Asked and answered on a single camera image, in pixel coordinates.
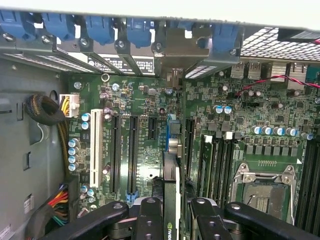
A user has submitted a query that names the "green RAM stick with label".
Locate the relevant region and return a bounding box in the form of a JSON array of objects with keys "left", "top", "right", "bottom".
[{"left": 198, "top": 134, "right": 215, "bottom": 201}]

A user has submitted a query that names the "black RAM slot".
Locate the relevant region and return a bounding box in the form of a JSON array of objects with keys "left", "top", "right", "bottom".
[
  {"left": 224, "top": 132, "right": 243, "bottom": 201},
  {"left": 296, "top": 141, "right": 311, "bottom": 231},
  {"left": 216, "top": 131, "right": 234, "bottom": 203},
  {"left": 308, "top": 142, "right": 320, "bottom": 233},
  {"left": 209, "top": 136, "right": 224, "bottom": 203}
]

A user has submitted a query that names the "CPU socket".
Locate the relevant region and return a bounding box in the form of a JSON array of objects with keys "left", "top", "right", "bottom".
[{"left": 231, "top": 162, "right": 298, "bottom": 225}]

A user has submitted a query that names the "green motherboard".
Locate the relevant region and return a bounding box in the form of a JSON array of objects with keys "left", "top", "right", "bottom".
[{"left": 61, "top": 72, "right": 320, "bottom": 240}]

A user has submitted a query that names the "long black expansion slot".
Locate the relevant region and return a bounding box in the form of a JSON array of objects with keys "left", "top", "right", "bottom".
[
  {"left": 109, "top": 113, "right": 123, "bottom": 195},
  {"left": 126, "top": 114, "right": 140, "bottom": 203},
  {"left": 185, "top": 117, "right": 196, "bottom": 177}
]

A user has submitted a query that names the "blue expansion slot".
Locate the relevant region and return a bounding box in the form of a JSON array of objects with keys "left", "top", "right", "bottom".
[{"left": 165, "top": 113, "right": 181, "bottom": 153}]

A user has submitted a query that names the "white expansion slot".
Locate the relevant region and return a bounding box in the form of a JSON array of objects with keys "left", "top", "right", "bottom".
[{"left": 89, "top": 108, "right": 104, "bottom": 189}]

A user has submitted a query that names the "short black expansion slot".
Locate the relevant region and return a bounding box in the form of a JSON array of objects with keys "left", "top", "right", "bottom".
[{"left": 147, "top": 116, "right": 158, "bottom": 141}]

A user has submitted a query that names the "white power connector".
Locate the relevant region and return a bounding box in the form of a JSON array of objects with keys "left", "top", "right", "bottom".
[{"left": 59, "top": 93, "right": 80, "bottom": 118}]

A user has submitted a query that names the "grey open PC case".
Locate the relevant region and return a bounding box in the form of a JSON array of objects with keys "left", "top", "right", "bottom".
[{"left": 0, "top": 9, "right": 320, "bottom": 240}]

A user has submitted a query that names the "coloured wire bundle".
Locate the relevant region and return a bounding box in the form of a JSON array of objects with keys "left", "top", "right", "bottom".
[{"left": 32, "top": 183, "right": 72, "bottom": 227}]

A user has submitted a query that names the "red black twisted wire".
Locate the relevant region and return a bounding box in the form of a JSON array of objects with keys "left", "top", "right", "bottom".
[{"left": 236, "top": 74, "right": 320, "bottom": 98}]

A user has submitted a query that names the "black braided wire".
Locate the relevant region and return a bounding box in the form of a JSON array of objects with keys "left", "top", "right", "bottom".
[{"left": 24, "top": 94, "right": 70, "bottom": 176}]

